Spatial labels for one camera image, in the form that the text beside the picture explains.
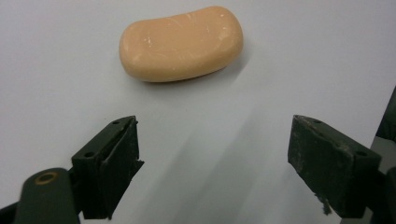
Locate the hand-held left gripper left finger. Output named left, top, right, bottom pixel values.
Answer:
left=71, top=115, right=145, bottom=220

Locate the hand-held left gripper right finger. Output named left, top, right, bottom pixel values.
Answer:
left=287, top=114, right=383, bottom=219

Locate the peach soap bar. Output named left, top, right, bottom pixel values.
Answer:
left=119, top=6, right=245, bottom=83

